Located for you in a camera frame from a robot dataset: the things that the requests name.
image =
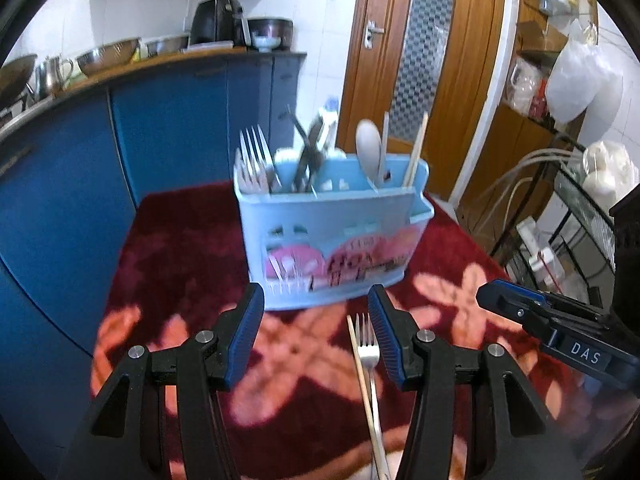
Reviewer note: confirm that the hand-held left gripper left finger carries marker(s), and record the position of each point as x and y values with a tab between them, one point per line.
245	335

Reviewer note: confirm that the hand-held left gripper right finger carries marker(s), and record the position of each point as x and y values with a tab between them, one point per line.
390	340

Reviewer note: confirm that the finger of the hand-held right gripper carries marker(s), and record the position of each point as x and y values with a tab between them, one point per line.
507	305

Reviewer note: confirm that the steel fork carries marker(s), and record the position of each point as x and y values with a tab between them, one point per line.
256	150
367	350

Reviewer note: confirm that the wooden chopstick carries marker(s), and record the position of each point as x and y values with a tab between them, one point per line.
416	150
360	375

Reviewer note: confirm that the light blue utensil holder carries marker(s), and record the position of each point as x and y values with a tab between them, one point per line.
325	220

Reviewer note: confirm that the white power strip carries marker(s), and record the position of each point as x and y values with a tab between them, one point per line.
542	255

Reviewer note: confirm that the red floral tablecloth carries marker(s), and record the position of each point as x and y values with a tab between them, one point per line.
190	260

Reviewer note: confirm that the wooden shelf unit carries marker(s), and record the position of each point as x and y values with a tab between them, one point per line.
500	160

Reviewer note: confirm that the pink plastic fork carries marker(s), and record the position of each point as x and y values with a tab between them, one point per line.
244	175

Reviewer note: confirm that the white bag on rack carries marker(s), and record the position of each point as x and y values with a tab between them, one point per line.
610	175

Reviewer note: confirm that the white plastic spoon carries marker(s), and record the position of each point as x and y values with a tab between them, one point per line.
369	145

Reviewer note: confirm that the dark kitchen utensil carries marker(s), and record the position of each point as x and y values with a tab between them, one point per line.
302	145

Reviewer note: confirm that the red sauce bottles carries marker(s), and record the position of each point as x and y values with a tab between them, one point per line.
540	102

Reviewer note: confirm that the blue base cabinet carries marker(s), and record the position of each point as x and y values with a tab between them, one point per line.
175	135

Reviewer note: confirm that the clear plastic bag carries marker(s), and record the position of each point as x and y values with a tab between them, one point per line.
520	87

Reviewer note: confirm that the white hanging plastic bag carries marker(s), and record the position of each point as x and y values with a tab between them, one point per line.
582	80

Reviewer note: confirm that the wooden door with glass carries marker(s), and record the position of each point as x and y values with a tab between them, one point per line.
360	85

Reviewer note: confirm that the cardboard box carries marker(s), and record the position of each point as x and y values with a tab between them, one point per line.
540	37

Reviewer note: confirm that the white tray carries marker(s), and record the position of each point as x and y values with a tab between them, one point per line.
207	47

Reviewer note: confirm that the white bowl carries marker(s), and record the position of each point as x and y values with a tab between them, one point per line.
265	42

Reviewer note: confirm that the steel bowl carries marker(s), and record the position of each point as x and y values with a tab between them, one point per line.
167	45

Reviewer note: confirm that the dark rice cooker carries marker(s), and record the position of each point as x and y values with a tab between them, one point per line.
272	29

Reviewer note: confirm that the steel colander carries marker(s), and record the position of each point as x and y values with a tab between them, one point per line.
107	57

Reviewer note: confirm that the black air fryer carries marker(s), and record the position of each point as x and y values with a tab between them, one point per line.
215	22

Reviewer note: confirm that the steel pitcher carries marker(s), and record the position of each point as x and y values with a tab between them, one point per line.
50	75

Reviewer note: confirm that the steel wok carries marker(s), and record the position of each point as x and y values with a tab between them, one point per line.
15	77

